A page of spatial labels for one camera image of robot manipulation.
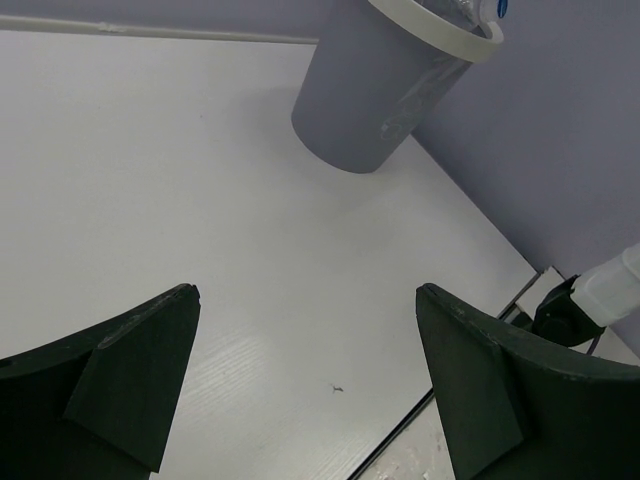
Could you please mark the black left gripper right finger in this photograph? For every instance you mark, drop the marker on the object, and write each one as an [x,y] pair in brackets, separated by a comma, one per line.
[516,406]

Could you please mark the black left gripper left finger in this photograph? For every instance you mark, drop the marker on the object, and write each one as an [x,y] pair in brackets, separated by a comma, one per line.
[99,403]

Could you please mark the clear bottle white-blue cap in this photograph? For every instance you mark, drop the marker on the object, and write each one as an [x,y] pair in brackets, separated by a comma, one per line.
[466,15]

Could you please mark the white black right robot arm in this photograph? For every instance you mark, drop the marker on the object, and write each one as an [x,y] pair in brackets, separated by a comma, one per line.
[584,306]

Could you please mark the white round bin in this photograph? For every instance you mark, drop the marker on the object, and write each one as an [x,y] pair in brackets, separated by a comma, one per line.
[379,67]

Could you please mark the right aluminium table rail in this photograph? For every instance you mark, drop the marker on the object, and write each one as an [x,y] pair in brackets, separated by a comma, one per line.
[532,294]

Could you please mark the aluminium table edge rail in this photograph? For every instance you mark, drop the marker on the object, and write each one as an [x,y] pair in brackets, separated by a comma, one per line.
[46,25]

